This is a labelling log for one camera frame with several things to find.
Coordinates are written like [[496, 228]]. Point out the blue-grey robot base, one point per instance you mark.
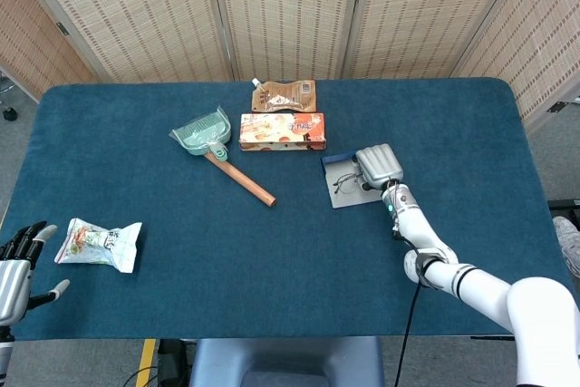
[[285, 360]]

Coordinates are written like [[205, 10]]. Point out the black-framed eyeglasses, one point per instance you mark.
[[349, 184]]

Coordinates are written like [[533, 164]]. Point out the blue glasses case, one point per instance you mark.
[[349, 200]]

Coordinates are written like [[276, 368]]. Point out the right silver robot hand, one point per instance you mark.
[[378, 165]]

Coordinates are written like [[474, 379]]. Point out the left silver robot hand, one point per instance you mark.
[[11, 283]]

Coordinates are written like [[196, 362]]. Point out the woven folding screen panel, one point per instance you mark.
[[290, 11], [544, 42], [27, 42], [417, 11], [136, 11]]

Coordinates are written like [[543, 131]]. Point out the black screen foot bracket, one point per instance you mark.
[[557, 106]]

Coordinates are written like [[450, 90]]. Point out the grey sneaker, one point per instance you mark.
[[568, 242]]

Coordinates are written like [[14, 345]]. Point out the orange snack box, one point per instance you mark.
[[281, 131]]

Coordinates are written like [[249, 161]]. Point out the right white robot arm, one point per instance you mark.
[[476, 283]]

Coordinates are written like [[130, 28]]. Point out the brown spout pouch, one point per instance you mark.
[[283, 97]]

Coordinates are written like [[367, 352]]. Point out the white snack bag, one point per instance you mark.
[[99, 246]]

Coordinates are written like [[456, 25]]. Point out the black caster stool base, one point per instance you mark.
[[10, 113]]

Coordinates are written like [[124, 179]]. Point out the blue tablecloth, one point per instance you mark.
[[226, 246]]

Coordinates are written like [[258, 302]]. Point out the mint green dustpan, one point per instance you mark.
[[201, 135]]

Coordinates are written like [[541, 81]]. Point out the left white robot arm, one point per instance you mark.
[[4, 355]]

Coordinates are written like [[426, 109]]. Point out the black equipment base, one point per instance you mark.
[[564, 205]]

